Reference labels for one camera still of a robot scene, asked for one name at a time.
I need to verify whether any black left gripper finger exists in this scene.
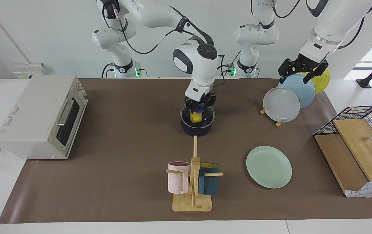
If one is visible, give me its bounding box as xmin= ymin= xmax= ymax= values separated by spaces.
xmin=303 ymin=63 xmax=329 ymax=84
xmin=278 ymin=59 xmax=298 ymax=84

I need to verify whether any beige toaster oven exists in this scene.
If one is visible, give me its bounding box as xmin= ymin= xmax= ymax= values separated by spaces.
xmin=0 ymin=75 xmax=89 ymax=160

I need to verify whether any light blue plate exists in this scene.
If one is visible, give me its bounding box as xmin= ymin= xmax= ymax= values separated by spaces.
xmin=278 ymin=73 xmax=316 ymax=108

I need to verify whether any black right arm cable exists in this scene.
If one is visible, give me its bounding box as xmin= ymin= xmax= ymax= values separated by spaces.
xmin=116 ymin=6 xmax=215 ymax=55

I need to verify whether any wooden plate rack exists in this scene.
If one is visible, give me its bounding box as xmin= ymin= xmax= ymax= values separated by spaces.
xmin=260 ymin=97 xmax=303 ymax=127

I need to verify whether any glass lid blue knob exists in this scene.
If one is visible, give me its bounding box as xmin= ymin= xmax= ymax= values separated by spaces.
xmin=180 ymin=103 xmax=216 ymax=128

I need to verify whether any wooden mug tree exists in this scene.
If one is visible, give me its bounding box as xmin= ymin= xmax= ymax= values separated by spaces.
xmin=166 ymin=136 xmax=223 ymax=212

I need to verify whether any wood and wire shelf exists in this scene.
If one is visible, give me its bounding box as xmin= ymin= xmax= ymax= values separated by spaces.
xmin=313 ymin=105 xmax=372 ymax=195

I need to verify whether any brown table mat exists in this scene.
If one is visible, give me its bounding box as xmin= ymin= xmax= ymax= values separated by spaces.
xmin=0 ymin=77 xmax=372 ymax=224

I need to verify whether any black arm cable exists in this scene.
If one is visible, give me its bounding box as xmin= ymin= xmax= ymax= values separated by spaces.
xmin=270 ymin=0 xmax=366 ymax=50
xmin=116 ymin=6 xmax=215 ymax=55

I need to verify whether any black pot purple handle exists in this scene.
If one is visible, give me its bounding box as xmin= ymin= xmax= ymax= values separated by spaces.
xmin=180 ymin=103 xmax=216 ymax=137

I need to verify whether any yellow plate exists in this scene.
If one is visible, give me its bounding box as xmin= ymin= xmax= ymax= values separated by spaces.
xmin=298 ymin=67 xmax=330 ymax=94

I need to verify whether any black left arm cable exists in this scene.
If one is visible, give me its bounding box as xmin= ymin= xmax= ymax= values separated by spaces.
xmin=270 ymin=0 xmax=366 ymax=50

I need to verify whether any white patterned cloth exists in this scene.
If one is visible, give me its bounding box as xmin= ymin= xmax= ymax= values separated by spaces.
xmin=345 ymin=176 xmax=372 ymax=198

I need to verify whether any yellow potato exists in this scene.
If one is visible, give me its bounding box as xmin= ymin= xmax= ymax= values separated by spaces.
xmin=189 ymin=110 xmax=203 ymax=124

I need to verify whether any pink mug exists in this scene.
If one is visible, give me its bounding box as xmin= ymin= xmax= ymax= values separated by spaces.
xmin=168 ymin=162 xmax=191 ymax=194

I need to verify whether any dark teal mug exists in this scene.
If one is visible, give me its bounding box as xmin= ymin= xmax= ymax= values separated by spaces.
xmin=198 ymin=162 xmax=220 ymax=196

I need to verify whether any grey plate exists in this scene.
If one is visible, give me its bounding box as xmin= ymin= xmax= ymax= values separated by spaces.
xmin=263 ymin=87 xmax=301 ymax=123

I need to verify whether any light green plate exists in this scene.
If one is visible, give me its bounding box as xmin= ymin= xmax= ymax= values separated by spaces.
xmin=246 ymin=146 xmax=292 ymax=189

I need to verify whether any white wall socket box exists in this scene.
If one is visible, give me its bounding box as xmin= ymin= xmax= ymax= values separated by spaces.
xmin=13 ymin=63 xmax=48 ymax=79

